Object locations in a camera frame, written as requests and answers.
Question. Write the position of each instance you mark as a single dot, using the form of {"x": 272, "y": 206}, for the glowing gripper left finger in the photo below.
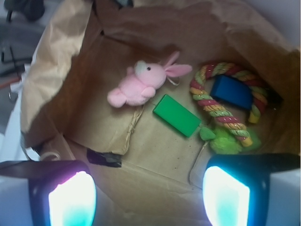
{"x": 46, "y": 193}

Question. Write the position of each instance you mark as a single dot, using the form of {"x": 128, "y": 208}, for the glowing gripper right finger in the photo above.
{"x": 253, "y": 190}

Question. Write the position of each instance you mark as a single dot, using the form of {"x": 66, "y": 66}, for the green plush toy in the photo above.
{"x": 222, "y": 141}

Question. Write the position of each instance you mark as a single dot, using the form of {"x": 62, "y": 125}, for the green rectangular block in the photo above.
{"x": 176, "y": 115}

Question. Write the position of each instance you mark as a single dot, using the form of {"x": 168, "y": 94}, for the blue rectangular block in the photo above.
{"x": 232, "y": 91}

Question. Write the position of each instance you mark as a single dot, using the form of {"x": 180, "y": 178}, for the brown paper bag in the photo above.
{"x": 84, "y": 53}

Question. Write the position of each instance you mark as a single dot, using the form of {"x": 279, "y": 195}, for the pink plush bunny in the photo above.
{"x": 142, "y": 81}

